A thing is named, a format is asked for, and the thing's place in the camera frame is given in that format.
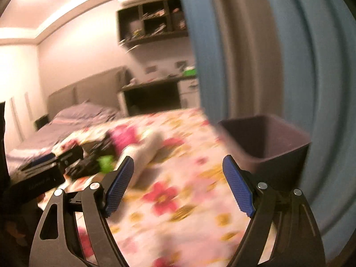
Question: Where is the small green object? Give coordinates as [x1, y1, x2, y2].
[97, 156, 115, 173]

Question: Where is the grey padded headboard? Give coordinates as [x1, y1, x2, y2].
[48, 66, 132, 121]

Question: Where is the white wardrobe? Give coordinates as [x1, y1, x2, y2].
[0, 44, 49, 156]

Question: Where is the white drawer cabinet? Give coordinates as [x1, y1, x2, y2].
[179, 79, 200, 108]

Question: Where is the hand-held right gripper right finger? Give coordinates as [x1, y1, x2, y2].
[222, 155, 326, 267]

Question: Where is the floral bedsheet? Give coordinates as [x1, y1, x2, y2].
[36, 107, 279, 267]

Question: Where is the white checked paper cup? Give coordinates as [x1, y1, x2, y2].
[122, 132, 166, 188]

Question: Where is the dark wall shelf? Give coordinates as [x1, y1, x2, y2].
[116, 0, 190, 44]

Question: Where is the group of small figurines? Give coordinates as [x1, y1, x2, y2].
[125, 6, 187, 38]

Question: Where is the blue and grey curtain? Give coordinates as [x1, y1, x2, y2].
[176, 0, 356, 267]

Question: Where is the purple striped blanket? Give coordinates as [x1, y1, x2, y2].
[6, 101, 122, 173]

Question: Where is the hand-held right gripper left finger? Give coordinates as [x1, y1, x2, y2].
[29, 156, 134, 267]

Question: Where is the dark desk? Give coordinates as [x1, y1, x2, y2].
[117, 76, 200, 117]

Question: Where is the black bedside table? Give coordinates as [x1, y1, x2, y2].
[35, 114, 51, 131]

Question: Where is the purple plastic bin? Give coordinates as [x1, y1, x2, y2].
[218, 115, 311, 190]

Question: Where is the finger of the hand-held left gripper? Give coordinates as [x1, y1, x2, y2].
[82, 138, 113, 158]
[65, 157, 101, 179]

